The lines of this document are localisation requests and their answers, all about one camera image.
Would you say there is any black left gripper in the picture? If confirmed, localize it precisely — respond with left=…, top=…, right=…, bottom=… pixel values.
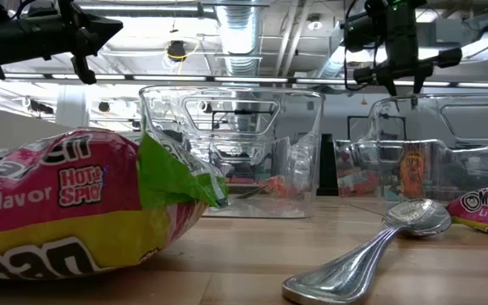
left=14, top=0, right=125, bottom=85

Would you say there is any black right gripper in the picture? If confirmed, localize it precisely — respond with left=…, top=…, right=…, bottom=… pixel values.
left=352, top=25, right=463, bottom=97

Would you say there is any lime chili ramen packet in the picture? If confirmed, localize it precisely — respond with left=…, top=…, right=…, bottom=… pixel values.
left=446, top=184, right=488, bottom=239

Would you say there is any clear plastic bin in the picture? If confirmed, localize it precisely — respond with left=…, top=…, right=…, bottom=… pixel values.
left=335, top=93, right=488, bottom=225
left=138, top=84, right=326, bottom=220

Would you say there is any linear ceiling light strip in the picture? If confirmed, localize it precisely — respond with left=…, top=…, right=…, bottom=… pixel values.
left=0, top=71, right=488, bottom=90

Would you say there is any white column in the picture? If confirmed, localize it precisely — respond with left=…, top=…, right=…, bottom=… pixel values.
left=55, top=84, right=91, bottom=128

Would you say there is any white ceiling smoke detector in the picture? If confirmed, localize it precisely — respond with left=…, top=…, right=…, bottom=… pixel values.
left=306, top=14, right=324, bottom=31

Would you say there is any white rectangular tray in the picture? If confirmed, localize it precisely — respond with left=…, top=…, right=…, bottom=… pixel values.
left=0, top=105, right=74, bottom=150

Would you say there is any hot spicy ramen packet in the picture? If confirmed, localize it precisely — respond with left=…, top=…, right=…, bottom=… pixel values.
left=0, top=128, right=230, bottom=280

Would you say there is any silver metal spoon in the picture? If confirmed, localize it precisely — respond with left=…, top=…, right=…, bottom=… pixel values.
left=280, top=197, right=452, bottom=305

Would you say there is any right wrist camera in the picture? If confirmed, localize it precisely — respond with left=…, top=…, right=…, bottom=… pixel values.
left=343, top=11, right=377, bottom=54

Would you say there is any long silver ceiling duct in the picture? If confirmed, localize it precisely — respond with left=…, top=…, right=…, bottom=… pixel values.
left=314, top=23, right=349, bottom=80

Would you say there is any black ceiling cable reel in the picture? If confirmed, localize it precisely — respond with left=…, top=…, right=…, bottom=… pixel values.
left=164, top=38, right=202, bottom=64

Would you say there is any round silver ceiling duct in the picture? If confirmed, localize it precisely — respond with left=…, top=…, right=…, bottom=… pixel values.
left=214, top=0, right=263, bottom=77

